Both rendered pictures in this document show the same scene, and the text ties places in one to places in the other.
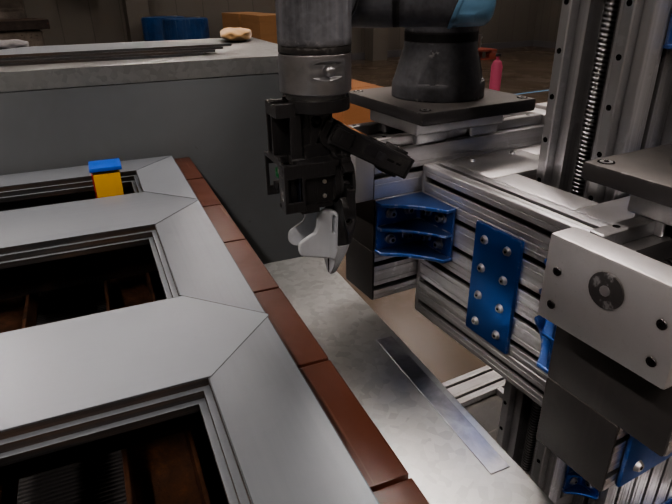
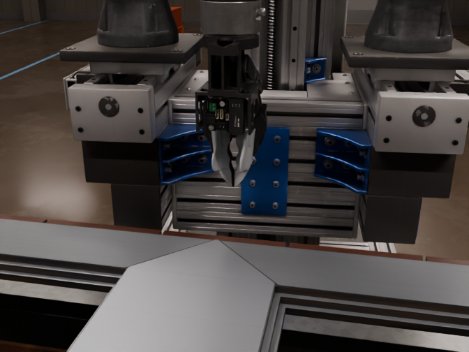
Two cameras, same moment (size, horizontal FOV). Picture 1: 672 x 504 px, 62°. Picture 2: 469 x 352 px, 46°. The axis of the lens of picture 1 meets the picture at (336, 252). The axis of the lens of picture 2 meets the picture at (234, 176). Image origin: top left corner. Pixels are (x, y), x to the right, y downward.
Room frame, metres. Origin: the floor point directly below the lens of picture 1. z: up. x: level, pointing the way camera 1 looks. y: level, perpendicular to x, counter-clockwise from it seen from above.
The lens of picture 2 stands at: (0.19, 0.61, 1.20)
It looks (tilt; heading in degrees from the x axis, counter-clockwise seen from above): 22 degrees down; 304
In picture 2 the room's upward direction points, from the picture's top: straight up
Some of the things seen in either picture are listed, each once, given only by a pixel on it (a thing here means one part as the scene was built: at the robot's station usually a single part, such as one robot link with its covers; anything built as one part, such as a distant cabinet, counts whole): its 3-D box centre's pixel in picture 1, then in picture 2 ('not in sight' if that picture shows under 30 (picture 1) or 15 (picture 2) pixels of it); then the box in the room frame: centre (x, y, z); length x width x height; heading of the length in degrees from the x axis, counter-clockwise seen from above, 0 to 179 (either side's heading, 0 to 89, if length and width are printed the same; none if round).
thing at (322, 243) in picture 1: (321, 245); (241, 160); (0.58, 0.02, 0.93); 0.06 x 0.03 x 0.09; 113
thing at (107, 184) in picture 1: (114, 214); not in sight; (1.08, 0.46, 0.78); 0.05 x 0.05 x 0.19; 23
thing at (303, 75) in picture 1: (316, 75); (233, 19); (0.59, 0.02, 1.12); 0.08 x 0.08 x 0.05
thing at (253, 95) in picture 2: (311, 152); (229, 84); (0.59, 0.03, 1.04); 0.09 x 0.08 x 0.12; 113
